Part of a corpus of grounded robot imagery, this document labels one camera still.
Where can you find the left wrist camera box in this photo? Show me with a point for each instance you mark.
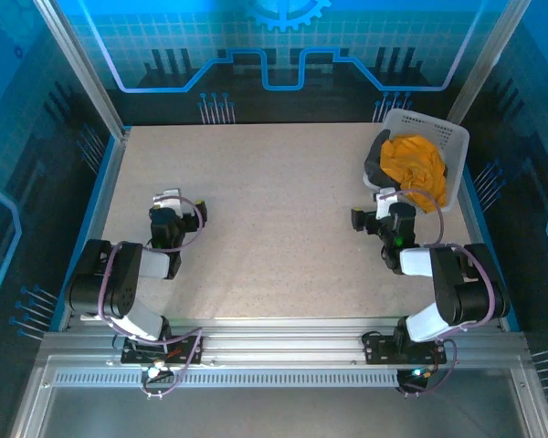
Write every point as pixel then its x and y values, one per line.
pixel 166 196

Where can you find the orange t-shirt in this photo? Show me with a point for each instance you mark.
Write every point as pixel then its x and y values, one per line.
pixel 411 159

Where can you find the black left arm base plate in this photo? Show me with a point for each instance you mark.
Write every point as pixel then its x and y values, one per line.
pixel 137 356

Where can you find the white plastic basket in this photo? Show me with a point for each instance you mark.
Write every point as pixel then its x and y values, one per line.
pixel 456 141

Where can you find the grey metal frame panel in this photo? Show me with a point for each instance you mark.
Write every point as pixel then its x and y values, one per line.
pixel 278 415

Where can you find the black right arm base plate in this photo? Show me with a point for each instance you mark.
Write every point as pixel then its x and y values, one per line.
pixel 379 349

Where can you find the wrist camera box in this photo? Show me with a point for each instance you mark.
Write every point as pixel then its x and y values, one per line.
pixel 166 196
pixel 383 205

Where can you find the aluminium mounting rail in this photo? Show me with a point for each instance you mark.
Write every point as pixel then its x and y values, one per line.
pixel 278 344

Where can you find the aluminium table side rail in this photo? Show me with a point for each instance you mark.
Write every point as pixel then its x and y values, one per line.
pixel 105 201

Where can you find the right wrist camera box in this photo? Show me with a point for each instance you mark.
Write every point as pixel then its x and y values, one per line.
pixel 383 205

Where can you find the dark grey t-shirt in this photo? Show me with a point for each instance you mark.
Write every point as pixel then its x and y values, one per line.
pixel 373 164

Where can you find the aluminium frame post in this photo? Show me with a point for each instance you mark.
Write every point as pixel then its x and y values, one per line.
pixel 82 77
pixel 484 68

